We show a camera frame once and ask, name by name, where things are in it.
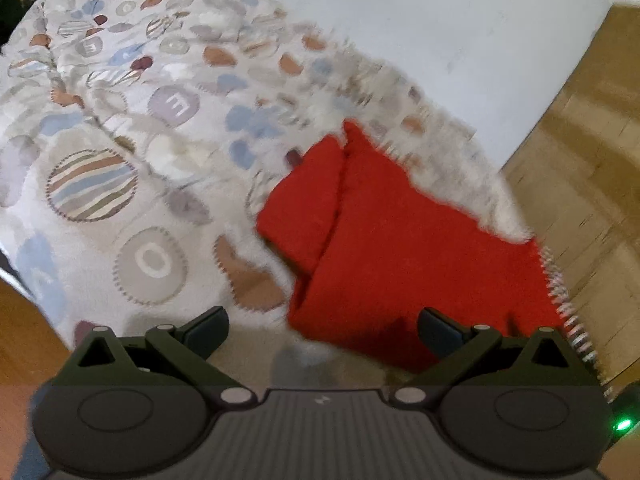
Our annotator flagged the patterned white duvet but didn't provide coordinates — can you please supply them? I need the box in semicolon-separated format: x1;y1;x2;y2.
1;0;529;391

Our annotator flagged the black white striped bedsheet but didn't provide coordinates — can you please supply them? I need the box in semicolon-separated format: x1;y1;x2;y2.
539;246;614;401

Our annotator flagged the red long-sleeved child's dress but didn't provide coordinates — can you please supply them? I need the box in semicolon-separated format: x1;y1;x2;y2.
256;121;561;374

